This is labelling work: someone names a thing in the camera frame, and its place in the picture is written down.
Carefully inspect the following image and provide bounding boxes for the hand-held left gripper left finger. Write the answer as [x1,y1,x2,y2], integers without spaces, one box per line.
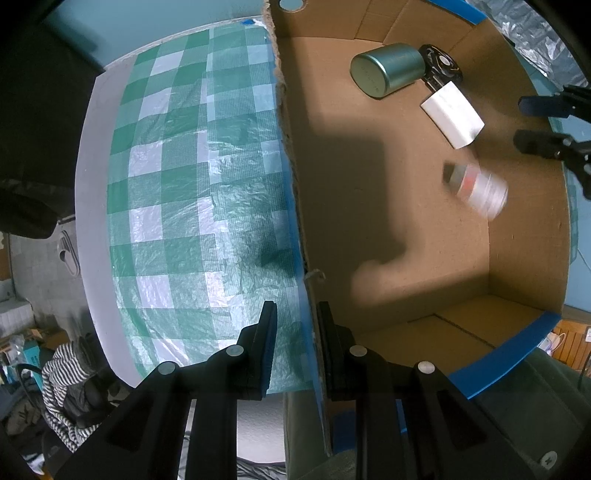
[54,300,279,480]

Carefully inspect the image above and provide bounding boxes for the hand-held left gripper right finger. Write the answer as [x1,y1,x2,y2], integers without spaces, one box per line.
[317,301,539,480]

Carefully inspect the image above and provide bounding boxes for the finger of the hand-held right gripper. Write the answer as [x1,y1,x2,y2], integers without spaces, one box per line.
[518,84,591,120]
[514,129,591,200]

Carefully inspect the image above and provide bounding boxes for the grey square charger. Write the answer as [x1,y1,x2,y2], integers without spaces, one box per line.
[420,80,485,149]

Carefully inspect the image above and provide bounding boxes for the black round fan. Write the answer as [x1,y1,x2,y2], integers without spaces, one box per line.
[418,44,464,90]

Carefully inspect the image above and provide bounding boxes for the blue cardboard box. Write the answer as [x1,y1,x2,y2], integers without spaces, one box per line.
[265,0,578,457]

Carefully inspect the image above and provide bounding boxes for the teal round tin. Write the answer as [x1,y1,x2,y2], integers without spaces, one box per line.
[350,43,428,100]

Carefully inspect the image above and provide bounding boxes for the silver foil curtain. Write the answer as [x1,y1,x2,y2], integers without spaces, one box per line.
[471,0,591,88]

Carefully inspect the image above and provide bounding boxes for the green checkered plastic tablecloth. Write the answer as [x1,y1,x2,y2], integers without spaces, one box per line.
[107,21,319,395]

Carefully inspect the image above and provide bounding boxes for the striped cloth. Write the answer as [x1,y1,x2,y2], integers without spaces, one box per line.
[41,337,125,453]

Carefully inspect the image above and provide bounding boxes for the grey slipper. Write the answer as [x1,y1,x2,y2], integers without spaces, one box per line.
[58,231,81,278]

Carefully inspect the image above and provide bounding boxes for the teal carton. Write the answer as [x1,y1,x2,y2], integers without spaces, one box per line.
[18,342,47,384]

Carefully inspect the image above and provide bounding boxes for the white table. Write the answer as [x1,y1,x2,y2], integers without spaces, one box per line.
[74,18,144,386]

